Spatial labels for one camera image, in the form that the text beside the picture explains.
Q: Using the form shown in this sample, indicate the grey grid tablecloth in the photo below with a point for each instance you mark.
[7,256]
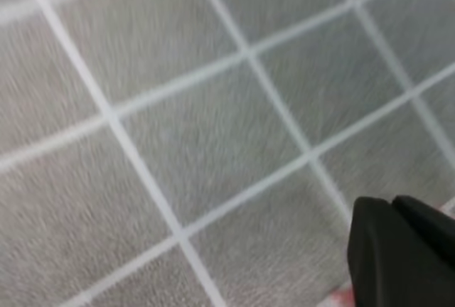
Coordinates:
[208,152]

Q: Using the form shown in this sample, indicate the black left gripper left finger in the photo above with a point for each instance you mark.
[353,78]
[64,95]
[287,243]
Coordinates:
[391,261]

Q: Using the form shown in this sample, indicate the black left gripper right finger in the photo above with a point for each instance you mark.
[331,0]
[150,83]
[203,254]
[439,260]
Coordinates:
[434,228]

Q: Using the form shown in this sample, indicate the pink white wavy striped towel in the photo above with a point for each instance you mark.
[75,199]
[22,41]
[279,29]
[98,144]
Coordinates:
[343,298]

